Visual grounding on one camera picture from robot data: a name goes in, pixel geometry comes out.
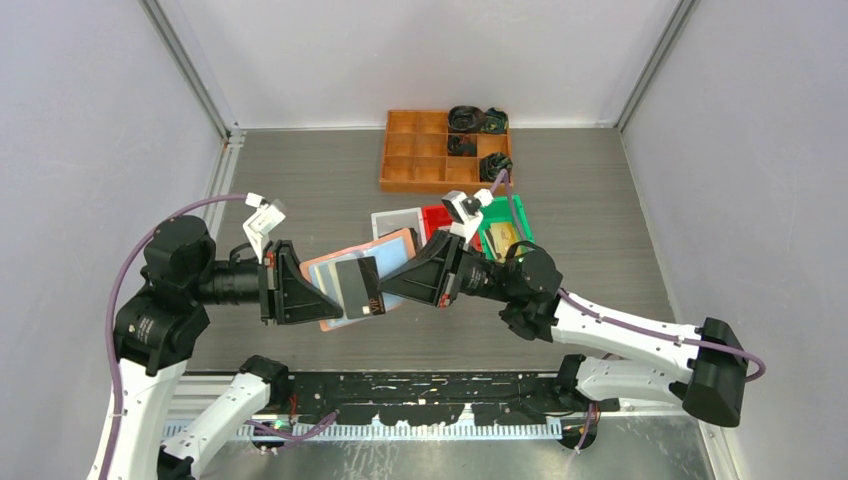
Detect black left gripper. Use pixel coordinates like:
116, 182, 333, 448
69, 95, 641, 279
191, 236, 345, 321

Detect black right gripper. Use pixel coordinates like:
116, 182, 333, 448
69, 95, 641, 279
375, 230, 516, 309

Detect tan leather card holder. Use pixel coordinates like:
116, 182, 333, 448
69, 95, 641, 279
299, 227, 420, 333

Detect black credit card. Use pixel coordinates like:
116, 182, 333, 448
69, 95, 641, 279
335, 256, 386, 320

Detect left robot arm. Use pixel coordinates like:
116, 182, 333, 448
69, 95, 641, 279
90, 215, 343, 479

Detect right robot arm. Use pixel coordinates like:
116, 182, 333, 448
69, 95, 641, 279
379, 231, 757, 428

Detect gold cards in bin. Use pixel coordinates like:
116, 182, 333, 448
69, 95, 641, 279
483, 222, 520, 261

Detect red plastic bin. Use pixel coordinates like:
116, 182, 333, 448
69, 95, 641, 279
421, 204, 452, 244

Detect white plastic bin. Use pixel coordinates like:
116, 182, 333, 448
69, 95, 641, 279
371, 207, 426, 245

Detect green plastic bin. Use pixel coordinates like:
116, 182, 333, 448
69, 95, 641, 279
477, 194, 535, 262

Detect orange wooden compartment tray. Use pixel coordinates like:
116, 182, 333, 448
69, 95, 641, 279
378, 110, 513, 194

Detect camouflage rolled tie lower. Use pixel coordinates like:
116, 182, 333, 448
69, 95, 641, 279
478, 152, 513, 183

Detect dark rolled tie middle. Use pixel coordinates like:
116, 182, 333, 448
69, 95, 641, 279
446, 134, 477, 157

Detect dark rolled belt top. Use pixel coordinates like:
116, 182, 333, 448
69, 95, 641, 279
447, 105, 486, 134

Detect green patterned rolled tie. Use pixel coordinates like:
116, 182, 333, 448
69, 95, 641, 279
480, 107, 509, 135

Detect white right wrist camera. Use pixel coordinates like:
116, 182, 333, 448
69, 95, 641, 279
441, 188, 494, 244

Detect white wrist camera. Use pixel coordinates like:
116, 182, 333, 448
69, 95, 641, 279
441, 188, 494, 244
242, 193, 286, 262

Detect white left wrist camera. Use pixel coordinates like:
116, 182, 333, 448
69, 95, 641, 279
242, 193, 286, 262

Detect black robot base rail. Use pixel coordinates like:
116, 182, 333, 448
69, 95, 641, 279
251, 371, 621, 448

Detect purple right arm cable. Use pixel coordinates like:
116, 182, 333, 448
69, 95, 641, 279
490, 168, 767, 384

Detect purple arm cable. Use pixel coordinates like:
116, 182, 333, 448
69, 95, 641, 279
99, 193, 248, 480
490, 168, 767, 384

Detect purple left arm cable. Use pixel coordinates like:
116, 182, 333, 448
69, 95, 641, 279
99, 193, 248, 480

